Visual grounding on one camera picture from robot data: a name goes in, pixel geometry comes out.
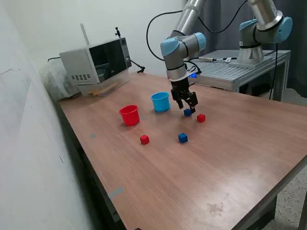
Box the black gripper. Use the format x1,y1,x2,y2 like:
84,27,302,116
170,77,199,114

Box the blue plastic cup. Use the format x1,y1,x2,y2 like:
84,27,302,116
150,92,171,113

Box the aluminium profile robot table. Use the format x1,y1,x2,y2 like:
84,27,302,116
186,49,292,103

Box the dark grey curtain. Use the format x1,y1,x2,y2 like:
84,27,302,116
186,0,307,99

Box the wooden sticks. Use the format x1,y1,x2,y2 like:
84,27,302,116
87,87,113,97

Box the silver microwave oven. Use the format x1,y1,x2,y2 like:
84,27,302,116
59,37,133,85

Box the thin white rod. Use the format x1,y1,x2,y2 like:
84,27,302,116
80,23,91,46

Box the clear plastic bag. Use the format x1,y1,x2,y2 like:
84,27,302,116
39,58,82,101

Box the robot cable with silver connector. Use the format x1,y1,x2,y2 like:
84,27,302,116
198,56,238,63

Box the aluminium robot mount plate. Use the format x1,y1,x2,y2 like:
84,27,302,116
228,55,273,69

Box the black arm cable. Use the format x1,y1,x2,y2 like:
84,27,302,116
146,0,248,74

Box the black hanging cable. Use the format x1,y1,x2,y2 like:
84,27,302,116
268,42,279,100

